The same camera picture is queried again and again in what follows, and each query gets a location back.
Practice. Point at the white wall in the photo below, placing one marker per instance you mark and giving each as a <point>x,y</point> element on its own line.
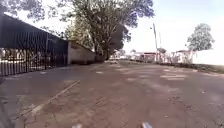
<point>210,57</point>

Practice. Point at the pale kerb strip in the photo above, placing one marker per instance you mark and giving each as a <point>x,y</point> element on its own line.
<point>50,100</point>

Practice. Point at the large leafy tree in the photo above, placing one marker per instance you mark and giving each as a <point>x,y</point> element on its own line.
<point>103,20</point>

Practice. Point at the round tree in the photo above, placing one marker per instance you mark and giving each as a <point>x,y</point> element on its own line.
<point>200,38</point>

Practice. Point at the black metal fence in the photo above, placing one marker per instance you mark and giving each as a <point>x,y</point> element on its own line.
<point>33,43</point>

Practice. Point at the grey paved ground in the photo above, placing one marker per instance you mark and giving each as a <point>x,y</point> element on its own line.
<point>30,86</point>

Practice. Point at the distant buildings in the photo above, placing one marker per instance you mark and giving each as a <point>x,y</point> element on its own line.
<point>148,56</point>

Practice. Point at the grey concrete wall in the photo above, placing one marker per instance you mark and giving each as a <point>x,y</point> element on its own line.
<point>80,55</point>

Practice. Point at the dark grass verge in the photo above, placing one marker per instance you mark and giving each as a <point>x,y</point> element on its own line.
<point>206,68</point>

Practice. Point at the pole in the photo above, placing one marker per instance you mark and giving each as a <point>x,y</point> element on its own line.
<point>155,40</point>

